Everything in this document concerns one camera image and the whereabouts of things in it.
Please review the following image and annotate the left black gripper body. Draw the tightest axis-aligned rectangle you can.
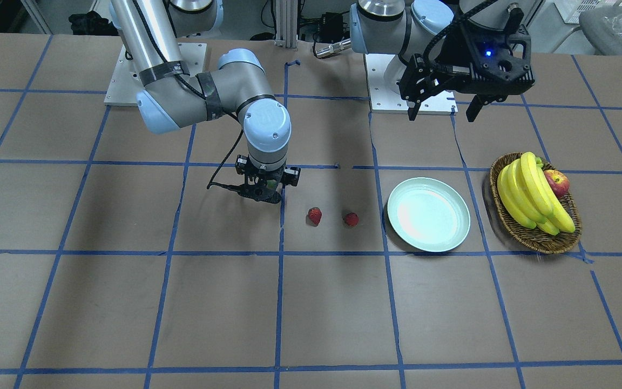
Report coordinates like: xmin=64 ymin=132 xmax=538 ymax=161
xmin=397 ymin=10 xmax=536 ymax=109

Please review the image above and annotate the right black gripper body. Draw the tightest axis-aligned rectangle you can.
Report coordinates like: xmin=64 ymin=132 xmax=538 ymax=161
xmin=235 ymin=155 xmax=301 ymax=204

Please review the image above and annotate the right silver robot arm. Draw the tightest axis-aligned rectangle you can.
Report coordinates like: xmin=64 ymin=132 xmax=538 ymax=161
xmin=109 ymin=1 xmax=300 ymax=204

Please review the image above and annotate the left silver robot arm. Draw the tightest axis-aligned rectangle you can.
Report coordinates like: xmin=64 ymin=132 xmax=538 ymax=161
xmin=350 ymin=1 xmax=536 ymax=122

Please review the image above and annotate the pale green plate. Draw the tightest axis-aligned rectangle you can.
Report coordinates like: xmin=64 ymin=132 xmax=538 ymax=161
xmin=387 ymin=177 xmax=471 ymax=253

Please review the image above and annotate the yellow banana bunch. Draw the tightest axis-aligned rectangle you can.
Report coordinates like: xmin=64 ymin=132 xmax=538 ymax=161
xmin=492 ymin=152 xmax=580 ymax=236

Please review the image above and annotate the red apple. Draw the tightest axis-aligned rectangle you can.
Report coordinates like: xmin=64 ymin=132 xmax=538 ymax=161
xmin=543 ymin=169 xmax=570 ymax=199

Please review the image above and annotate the brown wicker basket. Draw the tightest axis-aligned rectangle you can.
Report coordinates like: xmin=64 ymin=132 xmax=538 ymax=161
xmin=488 ymin=152 xmax=582 ymax=254

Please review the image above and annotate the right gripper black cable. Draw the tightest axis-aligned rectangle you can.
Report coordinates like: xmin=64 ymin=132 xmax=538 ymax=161
xmin=206 ymin=127 xmax=249 ymax=192

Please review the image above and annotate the aluminium frame post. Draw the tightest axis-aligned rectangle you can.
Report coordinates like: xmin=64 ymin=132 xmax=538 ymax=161
xmin=272 ymin=0 xmax=300 ymax=51

